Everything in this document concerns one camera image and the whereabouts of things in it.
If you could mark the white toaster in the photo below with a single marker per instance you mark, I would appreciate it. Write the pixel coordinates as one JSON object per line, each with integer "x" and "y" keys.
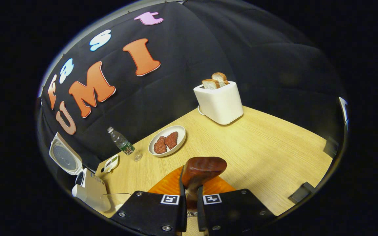
{"x": 220, "y": 105}

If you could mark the white round plate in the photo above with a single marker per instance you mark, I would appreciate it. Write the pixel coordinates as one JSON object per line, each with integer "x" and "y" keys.
{"x": 179, "y": 137}

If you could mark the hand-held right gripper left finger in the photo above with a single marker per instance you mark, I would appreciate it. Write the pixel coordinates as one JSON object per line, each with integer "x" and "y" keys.
{"x": 182, "y": 216}

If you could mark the bread slice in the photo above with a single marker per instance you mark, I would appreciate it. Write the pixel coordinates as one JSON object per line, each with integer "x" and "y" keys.
{"x": 210, "y": 84}
{"x": 221, "y": 78}

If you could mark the clear plastic water bottle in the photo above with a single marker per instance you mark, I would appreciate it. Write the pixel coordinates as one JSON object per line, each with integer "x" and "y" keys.
{"x": 121, "y": 142}

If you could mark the black table bracket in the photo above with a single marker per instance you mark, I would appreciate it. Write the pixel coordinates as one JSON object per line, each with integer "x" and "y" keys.
{"x": 302, "y": 193}

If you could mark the white rice cooker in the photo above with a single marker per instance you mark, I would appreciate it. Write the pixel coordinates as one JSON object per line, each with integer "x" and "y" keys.
{"x": 92, "y": 191}

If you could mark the white divided bean dish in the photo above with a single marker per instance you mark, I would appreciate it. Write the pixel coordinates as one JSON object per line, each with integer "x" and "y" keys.
{"x": 111, "y": 163}

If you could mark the red meat piece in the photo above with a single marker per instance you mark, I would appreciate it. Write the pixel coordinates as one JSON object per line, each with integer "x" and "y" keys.
{"x": 160, "y": 146}
{"x": 171, "y": 140}

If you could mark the black backdrop cloth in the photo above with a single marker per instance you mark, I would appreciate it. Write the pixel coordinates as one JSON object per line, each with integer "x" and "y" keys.
{"x": 192, "y": 49}

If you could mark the brown wooden spoon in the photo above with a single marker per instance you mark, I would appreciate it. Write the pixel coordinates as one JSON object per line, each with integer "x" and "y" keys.
{"x": 203, "y": 170}

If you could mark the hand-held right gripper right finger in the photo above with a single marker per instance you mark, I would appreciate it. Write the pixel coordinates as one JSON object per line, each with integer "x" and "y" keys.
{"x": 200, "y": 216}

